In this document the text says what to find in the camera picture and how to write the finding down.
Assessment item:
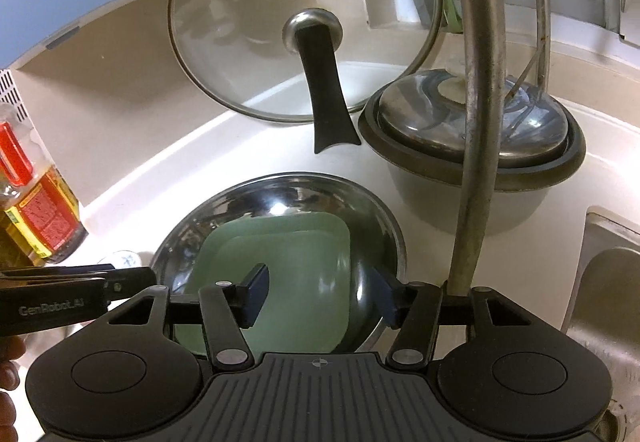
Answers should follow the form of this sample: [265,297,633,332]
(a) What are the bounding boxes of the green square plate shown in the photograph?
[174,211,352,356]

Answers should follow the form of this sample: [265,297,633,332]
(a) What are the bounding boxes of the white pot dark rim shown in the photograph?
[357,87,587,238]

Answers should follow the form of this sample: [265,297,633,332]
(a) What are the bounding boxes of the glass pot lid black handle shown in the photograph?
[167,0,446,156]

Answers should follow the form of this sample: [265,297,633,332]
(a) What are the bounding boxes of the steel sink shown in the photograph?
[559,205,640,442]

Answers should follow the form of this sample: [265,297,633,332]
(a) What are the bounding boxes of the white vented panel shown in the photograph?
[0,67,37,135]

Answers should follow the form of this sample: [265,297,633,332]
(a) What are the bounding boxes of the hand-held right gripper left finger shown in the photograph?
[102,263,271,370]

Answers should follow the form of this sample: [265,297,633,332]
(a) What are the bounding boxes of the curved steel faucet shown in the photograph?
[446,0,507,299]

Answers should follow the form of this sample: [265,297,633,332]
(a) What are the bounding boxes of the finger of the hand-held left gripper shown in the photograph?
[0,263,157,312]

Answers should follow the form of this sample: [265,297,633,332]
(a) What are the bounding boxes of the person's left hand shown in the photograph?
[0,335,27,442]

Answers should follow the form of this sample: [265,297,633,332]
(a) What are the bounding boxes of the clear oil bottle red handle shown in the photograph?
[0,102,90,268]

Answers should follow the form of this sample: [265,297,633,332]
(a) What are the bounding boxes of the small white patterned dish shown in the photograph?
[99,249,152,271]

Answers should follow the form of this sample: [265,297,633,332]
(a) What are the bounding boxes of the domed steel pot lid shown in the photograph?
[377,69,572,162]

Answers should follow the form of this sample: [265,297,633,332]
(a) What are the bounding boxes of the large steel basin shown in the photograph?
[149,172,408,357]

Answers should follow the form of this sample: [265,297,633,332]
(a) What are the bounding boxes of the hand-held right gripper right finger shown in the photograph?
[371,267,536,368]

